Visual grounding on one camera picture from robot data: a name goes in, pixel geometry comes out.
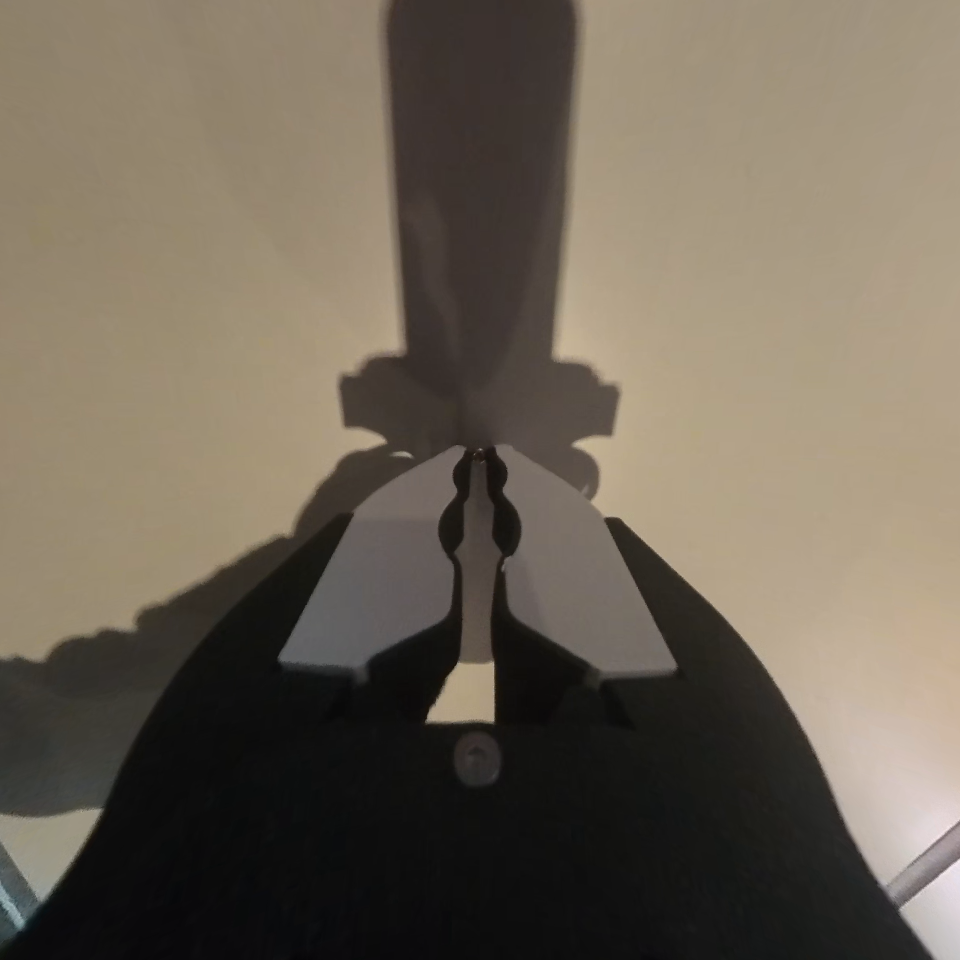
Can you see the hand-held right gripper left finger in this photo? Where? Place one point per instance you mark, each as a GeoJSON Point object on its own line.
{"type": "Point", "coordinates": [375, 592]}

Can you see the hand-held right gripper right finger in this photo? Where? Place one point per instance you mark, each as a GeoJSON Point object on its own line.
{"type": "Point", "coordinates": [585, 600]}

